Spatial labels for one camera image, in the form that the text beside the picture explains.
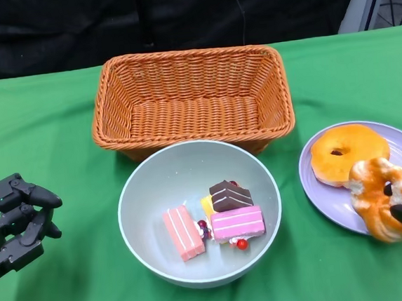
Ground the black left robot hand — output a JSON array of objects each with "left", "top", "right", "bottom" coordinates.
[{"left": 0, "top": 168, "right": 72, "bottom": 301}]

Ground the orange wicker basket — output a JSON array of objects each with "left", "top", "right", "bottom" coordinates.
[{"left": 85, "top": 39, "right": 299, "bottom": 168}]

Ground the black backdrop curtain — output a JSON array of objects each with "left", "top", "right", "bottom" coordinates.
[{"left": 0, "top": 0, "right": 369, "bottom": 81}]

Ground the chocolate brown cake slice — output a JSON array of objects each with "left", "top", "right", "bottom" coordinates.
[{"left": 208, "top": 177, "right": 255, "bottom": 214}]

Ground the salmon pink cake slice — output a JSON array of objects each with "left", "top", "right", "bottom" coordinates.
[{"left": 161, "top": 203, "right": 207, "bottom": 264}]

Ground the orange white twisted bread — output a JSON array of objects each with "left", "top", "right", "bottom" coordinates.
[{"left": 347, "top": 156, "right": 402, "bottom": 247}]

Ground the green tablecloth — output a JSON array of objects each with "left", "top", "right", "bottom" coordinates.
[{"left": 0, "top": 23, "right": 402, "bottom": 301}]

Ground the yellow cake slice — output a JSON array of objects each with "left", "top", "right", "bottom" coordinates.
[{"left": 194, "top": 194, "right": 217, "bottom": 241}]

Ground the orange ring donut bread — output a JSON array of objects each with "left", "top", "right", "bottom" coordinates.
[{"left": 308, "top": 122, "right": 394, "bottom": 191}]

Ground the magenta pink cake slice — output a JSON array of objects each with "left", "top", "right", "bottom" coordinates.
[{"left": 209, "top": 204, "right": 269, "bottom": 254}]

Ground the grey-green round bowl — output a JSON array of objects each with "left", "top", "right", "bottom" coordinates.
[{"left": 112, "top": 133, "right": 288, "bottom": 296}]

